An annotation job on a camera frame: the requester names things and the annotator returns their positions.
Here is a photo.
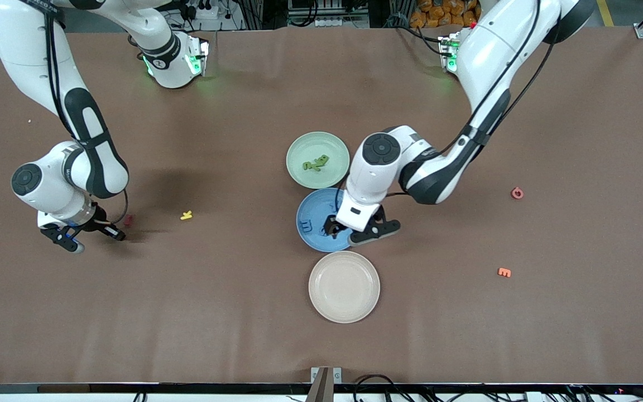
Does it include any silver arm base connector box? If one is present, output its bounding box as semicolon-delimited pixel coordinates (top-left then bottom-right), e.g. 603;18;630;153
185;36;210;77
438;35;462;73

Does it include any blue round plate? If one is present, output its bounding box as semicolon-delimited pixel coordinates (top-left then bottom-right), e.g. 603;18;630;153
296;188;356;253

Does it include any beige round plate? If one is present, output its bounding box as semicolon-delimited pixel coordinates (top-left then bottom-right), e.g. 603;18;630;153
308;251;381;324

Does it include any pale green round plate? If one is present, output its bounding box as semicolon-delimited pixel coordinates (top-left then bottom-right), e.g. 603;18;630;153
286;131;351;190

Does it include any brown table cover sheet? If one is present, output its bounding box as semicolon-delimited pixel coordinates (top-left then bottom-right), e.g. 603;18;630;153
0;25;643;386

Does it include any orange packaged goods pile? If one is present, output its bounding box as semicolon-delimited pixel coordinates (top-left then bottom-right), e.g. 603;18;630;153
409;0;481;28

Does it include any white power strip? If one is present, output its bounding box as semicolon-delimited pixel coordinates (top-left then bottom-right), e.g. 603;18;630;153
185;3;219;20

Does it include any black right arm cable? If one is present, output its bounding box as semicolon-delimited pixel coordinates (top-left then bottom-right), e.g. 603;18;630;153
42;11;131;224

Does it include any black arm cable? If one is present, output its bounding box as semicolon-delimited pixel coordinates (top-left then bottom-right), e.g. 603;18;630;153
42;11;131;224
386;0;559;199

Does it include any metal table edge bracket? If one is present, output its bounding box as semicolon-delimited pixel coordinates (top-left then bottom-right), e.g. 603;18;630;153
306;367;343;402

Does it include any black cable loop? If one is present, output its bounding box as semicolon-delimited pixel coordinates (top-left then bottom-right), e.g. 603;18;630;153
353;374;414;402

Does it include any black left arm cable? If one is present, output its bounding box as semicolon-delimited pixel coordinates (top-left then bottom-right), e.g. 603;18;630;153
386;0;559;199

